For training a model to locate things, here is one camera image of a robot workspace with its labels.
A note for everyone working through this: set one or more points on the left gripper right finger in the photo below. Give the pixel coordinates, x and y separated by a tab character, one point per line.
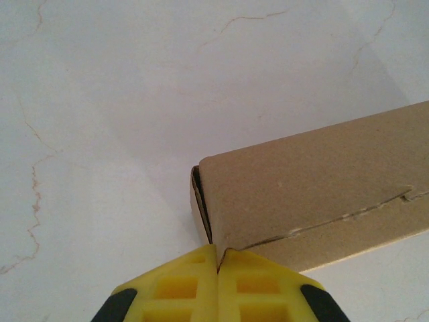
268	298

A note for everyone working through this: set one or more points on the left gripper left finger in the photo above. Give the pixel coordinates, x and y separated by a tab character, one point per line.
174	295

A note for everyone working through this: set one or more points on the brown cardboard box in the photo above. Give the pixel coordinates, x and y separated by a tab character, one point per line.
318	188

